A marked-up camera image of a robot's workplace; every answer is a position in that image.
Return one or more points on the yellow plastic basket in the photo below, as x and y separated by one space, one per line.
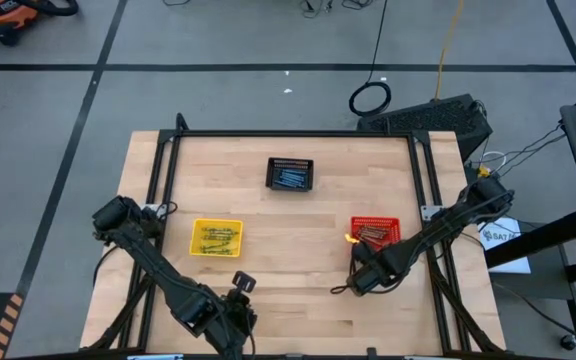
195 225

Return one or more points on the black aluminium table frame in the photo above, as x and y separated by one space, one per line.
293 133

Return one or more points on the black metal beam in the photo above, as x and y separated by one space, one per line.
543 239

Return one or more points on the black plastic basket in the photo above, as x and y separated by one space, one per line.
290 162

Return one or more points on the yellow plug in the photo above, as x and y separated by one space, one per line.
484 172

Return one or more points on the red plastic basket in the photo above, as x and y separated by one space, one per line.
390 222

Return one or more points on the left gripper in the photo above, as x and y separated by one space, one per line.
235 315

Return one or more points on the black computer tower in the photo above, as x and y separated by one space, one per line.
428 117

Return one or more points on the black caster wheel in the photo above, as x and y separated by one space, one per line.
568 342

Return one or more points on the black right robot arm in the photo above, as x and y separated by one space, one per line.
443 227

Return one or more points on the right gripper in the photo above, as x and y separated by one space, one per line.
370 272

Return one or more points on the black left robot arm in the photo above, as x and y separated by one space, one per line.
153 265

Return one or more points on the white paper sheet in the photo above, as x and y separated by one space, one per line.
510 252

